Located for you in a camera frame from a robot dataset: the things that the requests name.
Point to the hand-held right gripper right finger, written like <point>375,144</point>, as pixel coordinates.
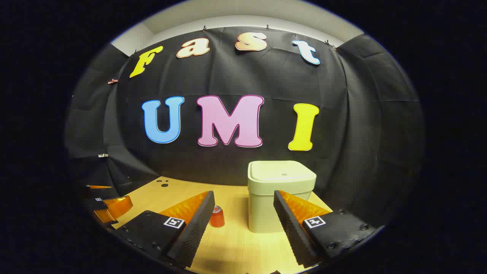
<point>291,232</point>

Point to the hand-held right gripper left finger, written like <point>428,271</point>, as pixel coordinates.
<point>198,228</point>

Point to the orange pop can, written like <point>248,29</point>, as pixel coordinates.
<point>217,219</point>

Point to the pale green desktop garbage bin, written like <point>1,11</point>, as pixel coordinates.
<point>266,190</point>

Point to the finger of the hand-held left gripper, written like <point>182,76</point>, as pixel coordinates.
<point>114,207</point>
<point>101,192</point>

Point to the wooden desktop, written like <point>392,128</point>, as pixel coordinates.
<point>239,243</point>

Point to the black backdrop cloth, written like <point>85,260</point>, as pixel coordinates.
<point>266,80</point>

